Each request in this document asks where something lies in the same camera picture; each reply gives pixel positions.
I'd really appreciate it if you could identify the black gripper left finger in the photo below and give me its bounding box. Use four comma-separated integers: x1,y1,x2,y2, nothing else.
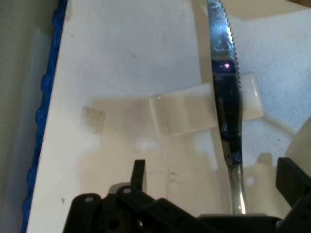
63,159,201,233

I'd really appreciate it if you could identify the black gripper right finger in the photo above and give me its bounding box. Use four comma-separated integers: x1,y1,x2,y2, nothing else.
276,157,311,233

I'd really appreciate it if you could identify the silver serrated table knife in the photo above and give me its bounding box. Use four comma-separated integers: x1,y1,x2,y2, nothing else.
206,0,247,216

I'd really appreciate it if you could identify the white ceramic cutlery rest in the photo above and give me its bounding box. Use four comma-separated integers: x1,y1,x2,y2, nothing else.
148,72,264,139

